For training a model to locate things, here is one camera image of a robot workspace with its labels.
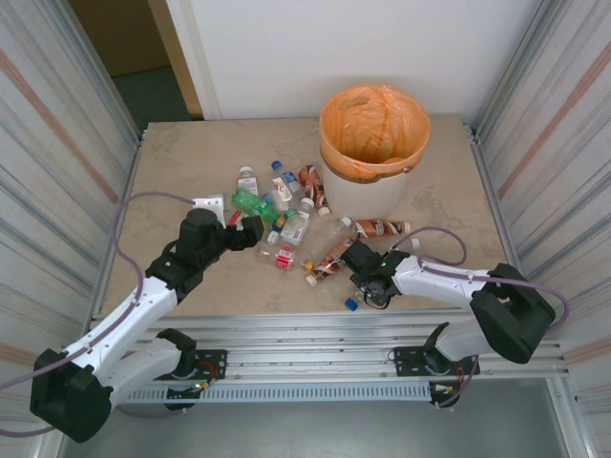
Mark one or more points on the white door frame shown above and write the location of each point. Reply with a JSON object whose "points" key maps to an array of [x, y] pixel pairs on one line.
{"points": [[191, 47]]}

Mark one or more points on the orange plastic bin liner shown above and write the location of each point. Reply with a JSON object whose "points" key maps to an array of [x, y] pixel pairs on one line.
{"points": [[339, 119]]}

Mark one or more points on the brown white swirl label bottle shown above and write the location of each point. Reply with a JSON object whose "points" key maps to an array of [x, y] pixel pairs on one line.
{"points": [[331, 262]]}

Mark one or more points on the brown label bottle white cap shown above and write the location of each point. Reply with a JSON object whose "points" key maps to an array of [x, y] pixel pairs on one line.
{"points": [[377, 229]]}

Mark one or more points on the clear bottle red label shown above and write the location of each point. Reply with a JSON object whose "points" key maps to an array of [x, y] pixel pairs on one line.
{"points": [[285, 258]]}

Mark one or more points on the square bottle round red label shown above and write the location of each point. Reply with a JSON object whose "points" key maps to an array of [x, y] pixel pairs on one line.
{"points": [[272, 237]]}

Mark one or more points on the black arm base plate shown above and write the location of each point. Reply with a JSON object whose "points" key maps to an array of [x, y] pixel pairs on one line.
{"points": [[215, 355], [406, 362]]}

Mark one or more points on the brown wooden door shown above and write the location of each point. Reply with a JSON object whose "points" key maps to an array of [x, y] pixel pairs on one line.
{"points": [[119, 33]]}

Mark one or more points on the blue cap blue label bottle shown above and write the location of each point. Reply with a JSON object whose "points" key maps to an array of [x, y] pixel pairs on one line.
{"points": [[288, 179]]}

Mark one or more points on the green bottle with white label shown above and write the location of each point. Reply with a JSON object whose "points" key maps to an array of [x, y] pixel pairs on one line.
{"points": [[248, 200]]}

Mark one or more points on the aluminium rail frame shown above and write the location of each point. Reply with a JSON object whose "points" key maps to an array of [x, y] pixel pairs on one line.
{"points": [[310, 334]]}

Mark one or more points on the clear bottle green white label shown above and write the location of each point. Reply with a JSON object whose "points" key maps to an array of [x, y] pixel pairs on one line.
{"points": [[293, 229]]}

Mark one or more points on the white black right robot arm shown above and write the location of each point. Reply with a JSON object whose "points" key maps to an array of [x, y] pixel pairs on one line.
{"points": [[439, 281]]}

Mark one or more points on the large clear unlabelled bottle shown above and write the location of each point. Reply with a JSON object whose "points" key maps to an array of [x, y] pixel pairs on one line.
{"points": [[329, 236]]}

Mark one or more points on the blue cap water bottle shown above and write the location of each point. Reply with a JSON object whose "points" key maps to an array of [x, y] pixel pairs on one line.
{"points": [[352, 304]]}

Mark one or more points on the clear bottle orange green label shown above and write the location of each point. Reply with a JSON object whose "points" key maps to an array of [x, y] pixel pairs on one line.
{"points": [[281, 188]]}

